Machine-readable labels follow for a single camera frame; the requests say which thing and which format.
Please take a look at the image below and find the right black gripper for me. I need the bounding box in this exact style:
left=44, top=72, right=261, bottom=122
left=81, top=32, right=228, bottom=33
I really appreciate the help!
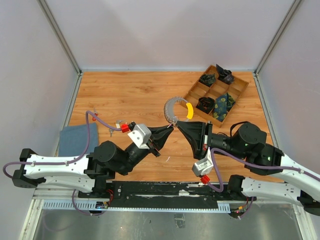
left=176, top=120, right=248, bottom=161

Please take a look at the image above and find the large keyring with yellow handle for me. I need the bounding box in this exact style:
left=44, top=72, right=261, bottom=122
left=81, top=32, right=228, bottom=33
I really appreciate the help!
left=163, top=96, right=194, bottom=126

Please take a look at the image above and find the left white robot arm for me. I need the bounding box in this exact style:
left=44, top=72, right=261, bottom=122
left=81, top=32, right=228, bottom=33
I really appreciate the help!
left=12, top=122, right=174, bottom=198

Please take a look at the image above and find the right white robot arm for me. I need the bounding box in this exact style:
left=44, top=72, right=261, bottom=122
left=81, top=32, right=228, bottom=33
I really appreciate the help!
left=176, top=121, right=320, bottom=216

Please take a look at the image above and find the black orange rolled tie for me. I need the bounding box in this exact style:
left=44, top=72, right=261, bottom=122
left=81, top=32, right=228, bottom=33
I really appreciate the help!
left=196, top=97, right=215, bottom=114

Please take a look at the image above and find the wooden compartment tray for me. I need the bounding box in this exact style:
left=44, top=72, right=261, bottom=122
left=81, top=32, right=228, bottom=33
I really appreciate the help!
left=183, top=65, right=249, bottom=128

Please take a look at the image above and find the blue yellow leaf tie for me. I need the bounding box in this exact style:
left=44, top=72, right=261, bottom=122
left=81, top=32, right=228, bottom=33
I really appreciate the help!
left=212, top=92, right=236, bottom=122

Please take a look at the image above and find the key with yellow tag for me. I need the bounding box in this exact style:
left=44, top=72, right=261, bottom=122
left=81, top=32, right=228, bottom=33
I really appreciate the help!
left=109, top=128, right=114, bottom=137

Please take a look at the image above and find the green patterned rolled tie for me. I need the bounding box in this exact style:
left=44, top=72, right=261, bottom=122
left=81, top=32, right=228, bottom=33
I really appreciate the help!
left=199, top=73, right=216, bottom=87

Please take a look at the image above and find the dark rolled tie top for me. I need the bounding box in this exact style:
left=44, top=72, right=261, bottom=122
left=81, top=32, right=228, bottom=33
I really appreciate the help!
left=215, top=64, right=235, bottom=85

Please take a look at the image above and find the key with red tag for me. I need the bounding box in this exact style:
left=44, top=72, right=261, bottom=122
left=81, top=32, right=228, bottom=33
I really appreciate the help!
left=92, top=108, right=99, bottom=122

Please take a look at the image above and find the folded blue cloth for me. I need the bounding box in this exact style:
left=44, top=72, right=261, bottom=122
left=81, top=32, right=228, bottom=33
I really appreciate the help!
left=58, top=123, right=99, bottom=157

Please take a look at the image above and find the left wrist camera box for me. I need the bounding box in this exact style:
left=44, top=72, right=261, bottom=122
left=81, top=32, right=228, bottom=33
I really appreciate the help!
left=127, top=123, right=152, bottom=150

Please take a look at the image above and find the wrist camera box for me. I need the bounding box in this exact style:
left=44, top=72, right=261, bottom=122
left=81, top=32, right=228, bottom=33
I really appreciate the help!
left=127, top=123, right=152, bottom=150
left=192, top=148, right=214, bottom=177

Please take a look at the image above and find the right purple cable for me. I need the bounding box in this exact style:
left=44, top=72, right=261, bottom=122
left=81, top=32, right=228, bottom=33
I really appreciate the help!
left=201, top=147, right=320, bottom=193

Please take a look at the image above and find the purple cable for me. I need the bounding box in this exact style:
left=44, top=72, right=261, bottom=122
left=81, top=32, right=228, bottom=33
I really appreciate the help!
left=201, top=147, right=320, bottom=193
left=2, top=110, right=130, bottom=180

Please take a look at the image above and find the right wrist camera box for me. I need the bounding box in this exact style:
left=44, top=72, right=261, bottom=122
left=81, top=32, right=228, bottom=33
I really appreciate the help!
left=192, top=148, right=214, bottom=177

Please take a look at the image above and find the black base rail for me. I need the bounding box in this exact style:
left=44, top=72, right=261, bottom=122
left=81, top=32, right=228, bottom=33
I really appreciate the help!
left=77, top=181, right=257, bottom=211

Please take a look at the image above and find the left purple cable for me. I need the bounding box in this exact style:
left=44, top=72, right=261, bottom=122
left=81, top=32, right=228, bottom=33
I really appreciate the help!
left=2, top=110, right=130, bottom=180

